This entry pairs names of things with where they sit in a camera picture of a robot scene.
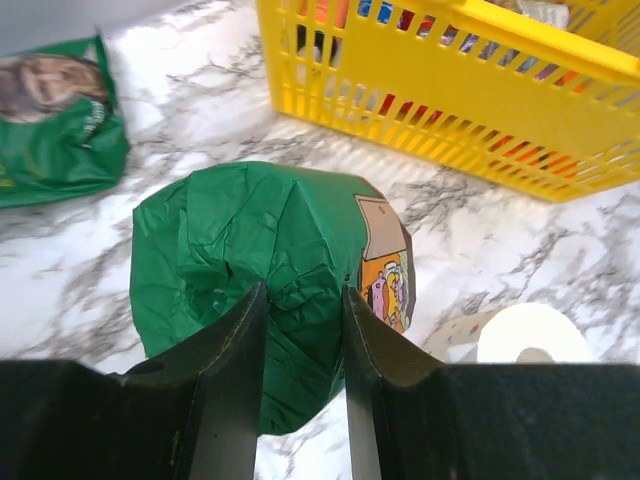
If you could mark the green roll with picture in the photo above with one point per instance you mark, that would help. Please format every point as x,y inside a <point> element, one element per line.
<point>201,242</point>

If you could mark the white dotted roll middle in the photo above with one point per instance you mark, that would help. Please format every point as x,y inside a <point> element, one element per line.
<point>523,333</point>

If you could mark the yellow plastic basket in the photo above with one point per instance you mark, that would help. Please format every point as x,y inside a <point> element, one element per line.
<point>544,100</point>

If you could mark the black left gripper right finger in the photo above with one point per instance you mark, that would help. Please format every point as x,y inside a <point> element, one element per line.
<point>411,416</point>

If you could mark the green chips bag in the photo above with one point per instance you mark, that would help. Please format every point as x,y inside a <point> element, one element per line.
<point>63,135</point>

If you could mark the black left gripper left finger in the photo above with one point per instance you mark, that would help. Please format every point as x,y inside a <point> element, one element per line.
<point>191,412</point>

